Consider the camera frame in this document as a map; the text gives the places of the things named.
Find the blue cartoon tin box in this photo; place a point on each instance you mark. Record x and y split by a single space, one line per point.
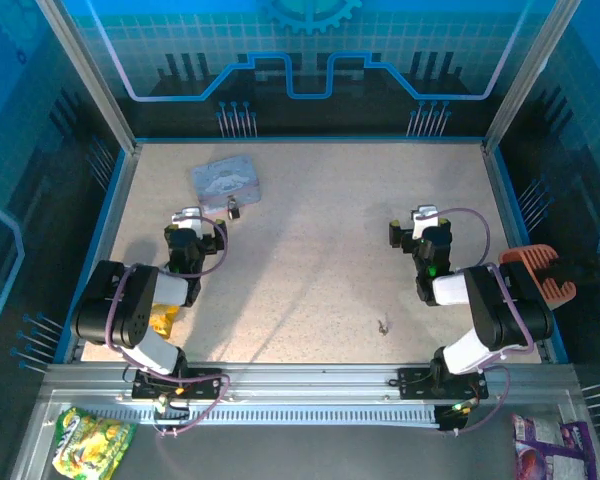
222 180

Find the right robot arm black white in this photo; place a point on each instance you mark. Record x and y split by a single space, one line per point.
495 310

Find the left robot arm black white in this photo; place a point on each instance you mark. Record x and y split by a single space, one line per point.
115 310

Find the orange beige utensil holder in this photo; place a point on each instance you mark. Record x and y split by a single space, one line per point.
530 260

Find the green yellow snack bag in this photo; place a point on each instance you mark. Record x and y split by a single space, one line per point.
87 445

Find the grey metal shelf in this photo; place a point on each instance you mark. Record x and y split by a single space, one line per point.
330 455

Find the purple snack bag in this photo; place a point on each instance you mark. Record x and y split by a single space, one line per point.
550 450

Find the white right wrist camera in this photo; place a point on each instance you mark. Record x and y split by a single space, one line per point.
424 220

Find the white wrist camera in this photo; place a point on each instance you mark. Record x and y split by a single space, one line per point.
187 218
424 220

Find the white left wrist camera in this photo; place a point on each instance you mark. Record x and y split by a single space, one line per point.
187 218

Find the aluminium side rail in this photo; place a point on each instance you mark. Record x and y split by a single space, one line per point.
111 225
500 200

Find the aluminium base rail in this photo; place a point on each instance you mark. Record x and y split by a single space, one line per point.
305 375

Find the aluminium frame post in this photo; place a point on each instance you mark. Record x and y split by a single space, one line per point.
87 75
530 75

